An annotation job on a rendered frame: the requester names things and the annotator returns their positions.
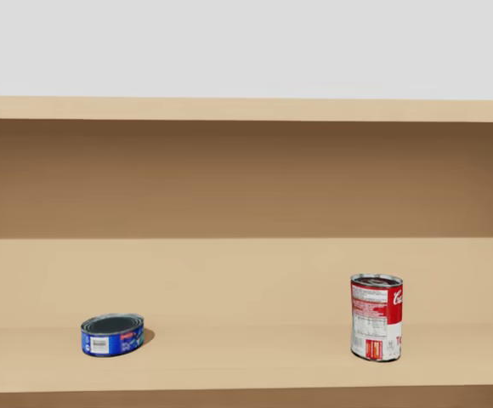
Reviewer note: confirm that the pale wooden shelf unit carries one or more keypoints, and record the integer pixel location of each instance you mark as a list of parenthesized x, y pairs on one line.
[(238, 272)]

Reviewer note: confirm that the red and white can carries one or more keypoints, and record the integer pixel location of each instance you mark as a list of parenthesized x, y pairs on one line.
[(375, 319)]

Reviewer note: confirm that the blue flat can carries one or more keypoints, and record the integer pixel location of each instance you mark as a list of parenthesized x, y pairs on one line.
[(111, 336)]

